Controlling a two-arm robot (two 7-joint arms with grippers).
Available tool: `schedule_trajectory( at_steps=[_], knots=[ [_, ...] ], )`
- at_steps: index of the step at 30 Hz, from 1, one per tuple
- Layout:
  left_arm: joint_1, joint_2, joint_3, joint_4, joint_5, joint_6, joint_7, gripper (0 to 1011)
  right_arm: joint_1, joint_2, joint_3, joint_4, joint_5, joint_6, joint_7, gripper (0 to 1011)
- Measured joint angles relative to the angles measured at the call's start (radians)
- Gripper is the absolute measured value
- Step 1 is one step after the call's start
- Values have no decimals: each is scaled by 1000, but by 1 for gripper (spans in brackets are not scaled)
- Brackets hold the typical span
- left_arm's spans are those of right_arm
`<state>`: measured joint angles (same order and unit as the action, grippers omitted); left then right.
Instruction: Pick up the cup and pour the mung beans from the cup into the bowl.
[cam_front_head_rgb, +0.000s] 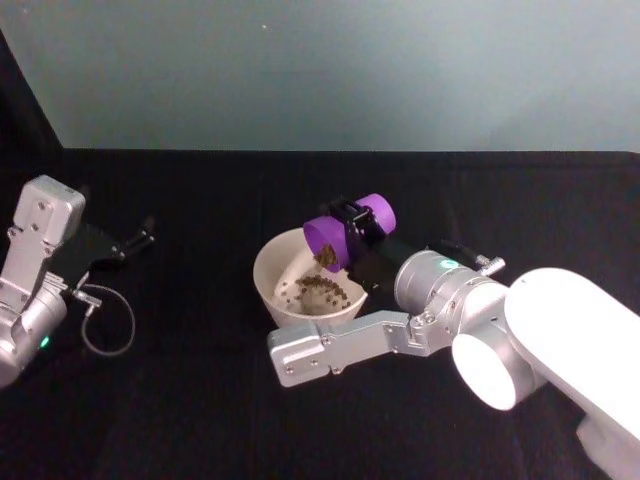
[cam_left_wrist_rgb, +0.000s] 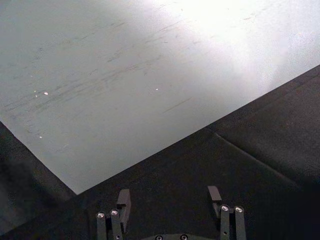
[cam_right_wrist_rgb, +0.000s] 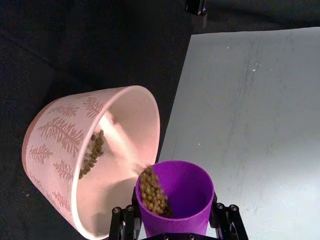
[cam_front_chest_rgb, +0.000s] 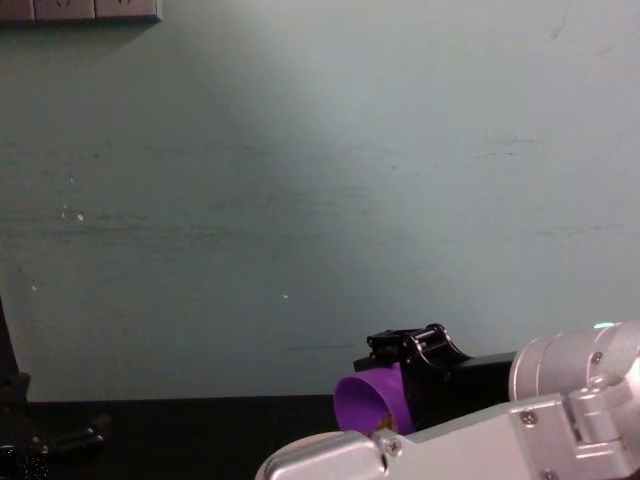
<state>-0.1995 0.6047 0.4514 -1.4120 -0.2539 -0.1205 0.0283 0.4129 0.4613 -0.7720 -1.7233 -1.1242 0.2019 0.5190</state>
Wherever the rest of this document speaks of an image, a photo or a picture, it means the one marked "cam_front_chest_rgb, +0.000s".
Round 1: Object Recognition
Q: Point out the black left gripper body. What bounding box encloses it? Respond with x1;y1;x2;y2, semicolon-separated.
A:
0;372;54;480

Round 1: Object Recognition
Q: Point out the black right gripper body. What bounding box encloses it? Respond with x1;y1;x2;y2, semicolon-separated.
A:
398;351;520;433

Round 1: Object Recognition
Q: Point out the purple plastic cup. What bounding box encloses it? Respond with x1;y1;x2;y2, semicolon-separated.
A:
333;363;417;436

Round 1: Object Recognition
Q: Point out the black table cloth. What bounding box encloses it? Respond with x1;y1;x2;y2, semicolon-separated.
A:
0;394;351;480

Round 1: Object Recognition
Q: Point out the grey wall socket panel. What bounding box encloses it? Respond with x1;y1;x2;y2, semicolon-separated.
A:
0;0;164;27

